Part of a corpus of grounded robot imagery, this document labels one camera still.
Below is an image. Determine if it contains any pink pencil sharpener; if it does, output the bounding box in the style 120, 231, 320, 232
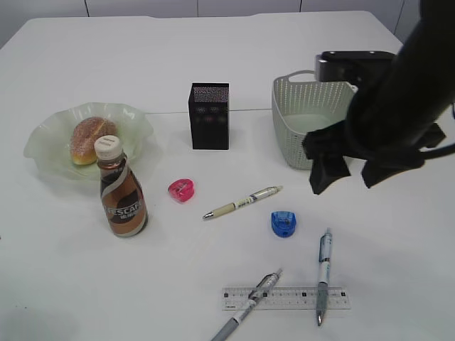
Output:
168, 178, 195, 203

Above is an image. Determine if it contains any clear plastic ruler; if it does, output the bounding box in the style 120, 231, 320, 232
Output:
220, 287, 351, 311

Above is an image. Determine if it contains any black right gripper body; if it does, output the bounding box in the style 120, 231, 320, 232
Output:
302, 87, 446, 162

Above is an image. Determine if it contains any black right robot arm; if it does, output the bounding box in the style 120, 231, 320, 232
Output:
302, 1, 454, 194

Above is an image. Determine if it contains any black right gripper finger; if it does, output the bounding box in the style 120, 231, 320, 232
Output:
309, 156, 350, 195
361, 158, 424, 188

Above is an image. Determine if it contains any pale green plastic basket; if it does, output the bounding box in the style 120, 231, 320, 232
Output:
272, 70, 356, 171

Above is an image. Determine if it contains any black mesh pen holder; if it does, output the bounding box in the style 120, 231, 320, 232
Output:
188, 82, 230, 150

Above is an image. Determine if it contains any beige retractable pen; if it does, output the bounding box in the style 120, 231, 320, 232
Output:
202, 185, 283, 221

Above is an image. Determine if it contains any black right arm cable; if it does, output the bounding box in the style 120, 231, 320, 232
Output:
419, 102, 455, 161

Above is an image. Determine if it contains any brown Nescafe coffee bottle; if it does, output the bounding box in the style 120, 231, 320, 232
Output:
94, 135, 149, 237

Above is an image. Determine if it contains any blue pencil sharpener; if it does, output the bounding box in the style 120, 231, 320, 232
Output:
271, 211, 296, 238

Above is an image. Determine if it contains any translucent green wavy plate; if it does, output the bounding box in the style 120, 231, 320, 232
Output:
23, 102, 154, 181

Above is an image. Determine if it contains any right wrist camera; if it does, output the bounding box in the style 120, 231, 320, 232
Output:
314, 50, 395, 87

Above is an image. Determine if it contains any blue white gel pen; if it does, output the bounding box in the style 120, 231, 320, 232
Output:
316, 229, 333, 327

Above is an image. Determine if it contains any sugared bread roll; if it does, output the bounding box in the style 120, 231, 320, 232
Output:
70, 117, 117, 166

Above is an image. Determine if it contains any grey clear gel pen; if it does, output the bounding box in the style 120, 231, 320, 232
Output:
211, 269, 282, 341

